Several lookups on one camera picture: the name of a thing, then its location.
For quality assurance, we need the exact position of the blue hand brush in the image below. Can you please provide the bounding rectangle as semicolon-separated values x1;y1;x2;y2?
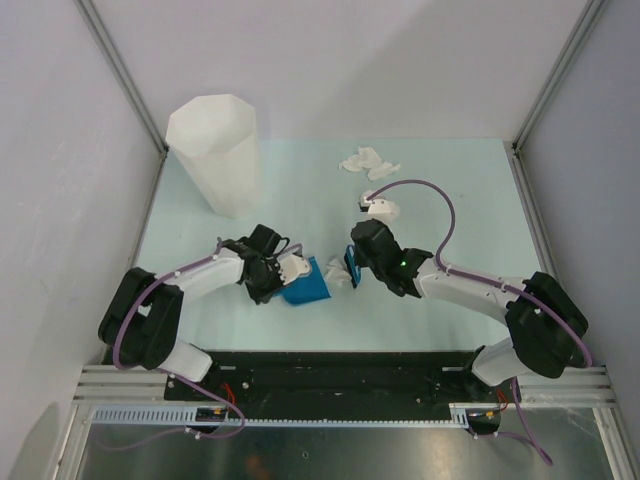
343;245;361;289

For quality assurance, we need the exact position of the blue plastic dustpan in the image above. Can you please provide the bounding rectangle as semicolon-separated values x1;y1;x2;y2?
280;256;331;306

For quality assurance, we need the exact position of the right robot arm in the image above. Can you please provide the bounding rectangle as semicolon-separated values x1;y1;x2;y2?
351;220;592;401

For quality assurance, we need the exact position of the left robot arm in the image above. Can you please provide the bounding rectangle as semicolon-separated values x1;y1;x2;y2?
98;224;289;400

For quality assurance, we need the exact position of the white translucent tall bin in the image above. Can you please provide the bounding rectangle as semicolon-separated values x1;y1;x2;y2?
165;94;262;218

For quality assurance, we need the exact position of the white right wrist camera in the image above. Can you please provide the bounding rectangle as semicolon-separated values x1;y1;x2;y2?
357;197;396;221

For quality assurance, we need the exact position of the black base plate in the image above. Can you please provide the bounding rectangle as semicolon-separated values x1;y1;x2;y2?
163;351;512;410

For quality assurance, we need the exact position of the grey slotted cable duct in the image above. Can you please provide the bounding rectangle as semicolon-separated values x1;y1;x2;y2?
92;405;468;429

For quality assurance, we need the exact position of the left aluminium corner post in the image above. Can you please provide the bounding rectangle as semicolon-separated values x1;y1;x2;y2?
74;0;169;156

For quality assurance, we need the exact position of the aluminium corner post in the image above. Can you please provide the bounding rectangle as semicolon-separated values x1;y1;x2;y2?
74;0;169;156
512;0;609;154

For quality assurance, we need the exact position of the right aluminium corner post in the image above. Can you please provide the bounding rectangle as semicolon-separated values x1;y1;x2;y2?
512;0;609;154

